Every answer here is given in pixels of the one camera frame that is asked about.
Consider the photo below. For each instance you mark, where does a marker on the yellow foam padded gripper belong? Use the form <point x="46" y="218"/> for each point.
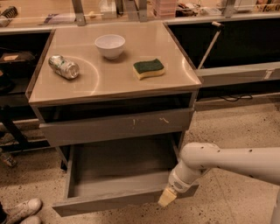
<point x="177" y="184"/>

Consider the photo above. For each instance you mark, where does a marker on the grey drawer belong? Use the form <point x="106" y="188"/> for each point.
<point x="117" y="173"/>
<point x="117" y="127"/>

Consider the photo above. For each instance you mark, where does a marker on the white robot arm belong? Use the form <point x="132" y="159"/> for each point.
<point x="196" y="159"/>

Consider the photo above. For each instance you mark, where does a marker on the grey drawer cabinet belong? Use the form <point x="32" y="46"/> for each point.
<point x="109" y="87"/>

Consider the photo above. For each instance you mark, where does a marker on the grey top drawer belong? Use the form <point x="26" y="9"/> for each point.
<point x="117" y="127"/>

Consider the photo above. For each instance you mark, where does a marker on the green yellow sponge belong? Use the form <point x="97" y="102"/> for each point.
<point x="147" y="69"/>

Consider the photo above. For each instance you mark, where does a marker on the white sneaker upper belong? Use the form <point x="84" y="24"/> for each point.
<point x="23" y="213"/>

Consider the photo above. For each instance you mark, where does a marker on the crushed silver can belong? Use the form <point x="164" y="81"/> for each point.
<point x="64" y="67"/>

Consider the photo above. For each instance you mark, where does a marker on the white bowl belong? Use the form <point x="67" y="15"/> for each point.
<point x="110" y="46"/>

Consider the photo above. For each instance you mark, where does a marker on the grey metal rod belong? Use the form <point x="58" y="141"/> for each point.
<point x="219" y="27"/>

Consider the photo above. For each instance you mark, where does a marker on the grey side bench rail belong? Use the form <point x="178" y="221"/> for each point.
<point x="230" y="75"/>

